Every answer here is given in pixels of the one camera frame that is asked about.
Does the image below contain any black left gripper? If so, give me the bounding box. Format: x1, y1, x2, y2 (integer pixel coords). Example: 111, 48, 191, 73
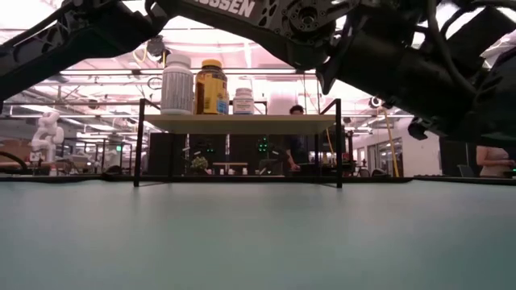
396, 47, 516, 148

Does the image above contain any large plain white bottle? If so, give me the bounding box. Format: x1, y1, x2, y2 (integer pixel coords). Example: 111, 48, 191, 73
267, 82, 300, 117

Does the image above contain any white Trader Joe's melatonin bottle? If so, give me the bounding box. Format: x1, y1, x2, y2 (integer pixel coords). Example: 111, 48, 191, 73
232, 87, 256, 116

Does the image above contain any yellow fish oil bottle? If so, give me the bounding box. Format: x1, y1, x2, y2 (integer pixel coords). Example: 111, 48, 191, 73
194, 59, 230, 116

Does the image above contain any white bottle red label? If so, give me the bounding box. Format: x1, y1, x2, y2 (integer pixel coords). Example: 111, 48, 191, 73
160, 53, 195, 116

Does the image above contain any wooden shelf board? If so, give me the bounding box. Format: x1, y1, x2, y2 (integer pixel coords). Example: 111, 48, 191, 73
144, 114, 338, 135

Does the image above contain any person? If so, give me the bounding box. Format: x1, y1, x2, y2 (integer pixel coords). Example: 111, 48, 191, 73
281, 104, 311, 177
475, 145, 516, 179

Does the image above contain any green potted plant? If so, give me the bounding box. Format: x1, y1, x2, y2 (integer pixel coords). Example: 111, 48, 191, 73
189, 155, 210, 175

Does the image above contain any green table mat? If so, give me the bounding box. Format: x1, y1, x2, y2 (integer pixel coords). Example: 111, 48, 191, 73
0, 179, 516, 290

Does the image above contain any white robot figure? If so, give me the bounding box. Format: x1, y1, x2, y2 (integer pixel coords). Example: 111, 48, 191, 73
30, 111, 65, 164

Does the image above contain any yellow hanging cable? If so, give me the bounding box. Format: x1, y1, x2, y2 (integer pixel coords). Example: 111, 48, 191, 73
381, 108, 401, 178

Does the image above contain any black ceiling cable reel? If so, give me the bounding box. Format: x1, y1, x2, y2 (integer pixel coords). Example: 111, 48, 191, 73
145, 35, 167, 57

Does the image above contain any black metal shelf frame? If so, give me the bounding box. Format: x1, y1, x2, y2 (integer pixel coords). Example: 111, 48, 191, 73
134, 98, 343, 189

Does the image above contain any black curved cable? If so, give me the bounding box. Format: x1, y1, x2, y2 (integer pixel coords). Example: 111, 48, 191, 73
0, 151, 22, 175

